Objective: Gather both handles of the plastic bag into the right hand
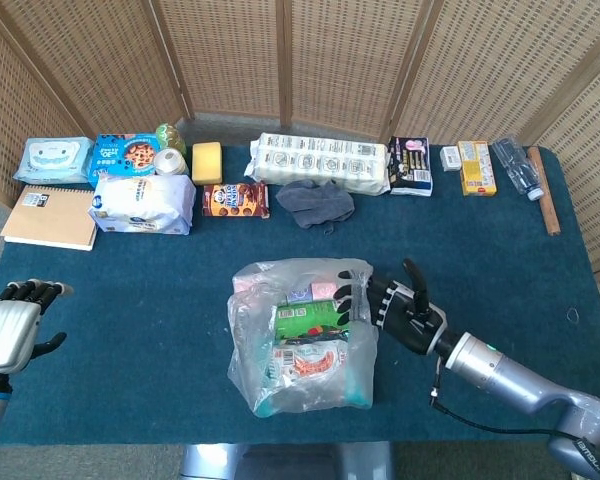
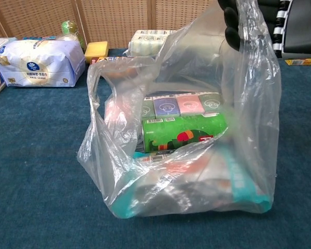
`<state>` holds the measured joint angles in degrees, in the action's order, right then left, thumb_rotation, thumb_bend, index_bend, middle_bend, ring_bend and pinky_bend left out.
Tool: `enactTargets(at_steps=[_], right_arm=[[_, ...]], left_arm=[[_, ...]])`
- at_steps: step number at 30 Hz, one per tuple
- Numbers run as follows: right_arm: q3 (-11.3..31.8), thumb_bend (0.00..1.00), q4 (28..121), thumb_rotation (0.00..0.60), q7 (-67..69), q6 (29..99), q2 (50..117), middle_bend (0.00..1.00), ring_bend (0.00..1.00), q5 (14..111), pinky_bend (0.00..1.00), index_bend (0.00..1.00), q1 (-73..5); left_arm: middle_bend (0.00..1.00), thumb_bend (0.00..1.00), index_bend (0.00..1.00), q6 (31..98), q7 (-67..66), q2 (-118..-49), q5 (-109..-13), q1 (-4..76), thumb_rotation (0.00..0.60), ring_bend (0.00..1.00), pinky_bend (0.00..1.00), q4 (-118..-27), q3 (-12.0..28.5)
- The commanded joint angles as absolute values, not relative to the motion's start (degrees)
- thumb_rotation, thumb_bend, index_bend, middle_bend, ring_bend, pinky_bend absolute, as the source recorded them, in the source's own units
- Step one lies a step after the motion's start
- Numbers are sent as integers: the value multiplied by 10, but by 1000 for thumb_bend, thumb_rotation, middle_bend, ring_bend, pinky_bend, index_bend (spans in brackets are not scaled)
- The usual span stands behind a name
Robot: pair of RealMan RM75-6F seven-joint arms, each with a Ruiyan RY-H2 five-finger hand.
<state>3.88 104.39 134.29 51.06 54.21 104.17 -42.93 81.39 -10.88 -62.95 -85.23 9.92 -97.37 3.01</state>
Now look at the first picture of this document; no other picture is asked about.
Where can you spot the white toilet paper pack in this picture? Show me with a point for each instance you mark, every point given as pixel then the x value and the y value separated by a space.
pixel 320 162

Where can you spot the brown chocolate biscuit box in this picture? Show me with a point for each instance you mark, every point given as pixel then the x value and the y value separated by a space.
pixel 235 200

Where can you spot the blue cookie box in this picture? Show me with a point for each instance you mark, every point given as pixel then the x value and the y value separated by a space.
pixel 125 152

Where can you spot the yellow cardboard box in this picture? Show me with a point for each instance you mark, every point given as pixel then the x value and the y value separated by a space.
pixel 476 170

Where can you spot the yellow sponge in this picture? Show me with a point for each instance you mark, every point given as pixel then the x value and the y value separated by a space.
pixel 207 162

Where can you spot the teal orange white snack packet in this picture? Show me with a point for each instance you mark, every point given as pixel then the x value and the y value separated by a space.
pixel 310 365

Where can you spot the green snack package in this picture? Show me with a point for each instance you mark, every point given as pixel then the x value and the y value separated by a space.
pixel 305 322

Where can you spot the rattan folding screen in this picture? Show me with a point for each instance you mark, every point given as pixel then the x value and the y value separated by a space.
pixel 230 50

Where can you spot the pink pastel tissue multipack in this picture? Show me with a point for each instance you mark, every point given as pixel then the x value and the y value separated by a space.
pixel 252 286

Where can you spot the clear plastic water bottle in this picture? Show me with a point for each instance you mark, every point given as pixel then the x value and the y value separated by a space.
pixel 517 167

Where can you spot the small white box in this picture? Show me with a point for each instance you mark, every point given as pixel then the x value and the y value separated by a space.
pixel 450 158

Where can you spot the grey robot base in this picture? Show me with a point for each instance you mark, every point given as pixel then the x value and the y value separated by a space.
pixel 280 462

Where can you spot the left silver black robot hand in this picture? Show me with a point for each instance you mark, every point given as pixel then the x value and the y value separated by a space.
pixel 5 330

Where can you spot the clear plastic shopping bag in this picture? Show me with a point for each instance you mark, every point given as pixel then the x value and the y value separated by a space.
pixel 250 340

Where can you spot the white tape roll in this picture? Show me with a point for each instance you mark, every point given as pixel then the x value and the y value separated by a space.
pixel 167 161

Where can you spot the white lilac tissue pack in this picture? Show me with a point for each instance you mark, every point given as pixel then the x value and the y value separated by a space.
pixel 140 202

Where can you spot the thin rubber band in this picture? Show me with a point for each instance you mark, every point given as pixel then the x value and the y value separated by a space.
pixel 567 315

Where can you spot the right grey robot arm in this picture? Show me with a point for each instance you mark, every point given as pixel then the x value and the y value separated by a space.
pixel 505 375

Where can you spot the grey cloth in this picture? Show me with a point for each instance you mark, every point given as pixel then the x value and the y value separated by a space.
pixel 315 202

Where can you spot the light blue wet wipes pack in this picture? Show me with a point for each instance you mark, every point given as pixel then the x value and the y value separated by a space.
pixel 52 157

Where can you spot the brown spiral notebook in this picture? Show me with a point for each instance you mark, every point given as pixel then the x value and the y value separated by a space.
pixel 45 220

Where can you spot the wooden stick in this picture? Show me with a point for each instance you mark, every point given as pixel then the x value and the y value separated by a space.
pixel 542 190

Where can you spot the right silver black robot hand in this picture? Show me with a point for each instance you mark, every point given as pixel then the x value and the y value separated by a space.
pixel 410 320

